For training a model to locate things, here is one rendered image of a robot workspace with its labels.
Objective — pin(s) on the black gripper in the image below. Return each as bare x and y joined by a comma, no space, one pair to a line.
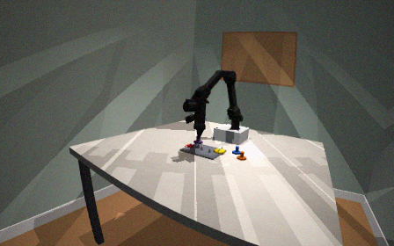
200,124

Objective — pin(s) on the purple gear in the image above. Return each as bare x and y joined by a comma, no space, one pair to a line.
198,141

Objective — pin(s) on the brown gear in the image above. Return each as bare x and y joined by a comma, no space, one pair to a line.
241,157

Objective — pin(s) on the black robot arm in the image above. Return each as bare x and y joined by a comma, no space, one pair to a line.
199,99

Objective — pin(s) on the dark blue gear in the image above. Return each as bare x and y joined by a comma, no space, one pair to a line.
236,152

